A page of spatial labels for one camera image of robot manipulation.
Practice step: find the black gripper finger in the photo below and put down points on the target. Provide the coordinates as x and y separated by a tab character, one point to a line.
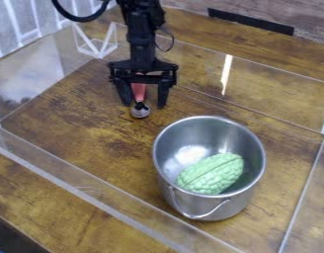
124	90
163	94

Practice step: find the stainless steel pot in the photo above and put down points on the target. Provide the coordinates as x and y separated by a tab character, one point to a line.
188	141

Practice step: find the orange handled metal spoon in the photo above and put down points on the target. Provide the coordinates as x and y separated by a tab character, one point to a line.
140	110

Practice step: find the black wall strip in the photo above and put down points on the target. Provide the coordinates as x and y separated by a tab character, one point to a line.
250	21

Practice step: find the clear acrylic corner bracket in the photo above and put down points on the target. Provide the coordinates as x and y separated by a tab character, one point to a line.
95	47

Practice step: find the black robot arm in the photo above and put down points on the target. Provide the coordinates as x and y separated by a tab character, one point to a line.
144	18

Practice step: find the green bitter gourd toy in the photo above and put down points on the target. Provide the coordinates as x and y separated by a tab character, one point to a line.
212	174

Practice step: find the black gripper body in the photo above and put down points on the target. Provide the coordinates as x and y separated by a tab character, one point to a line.
143	67

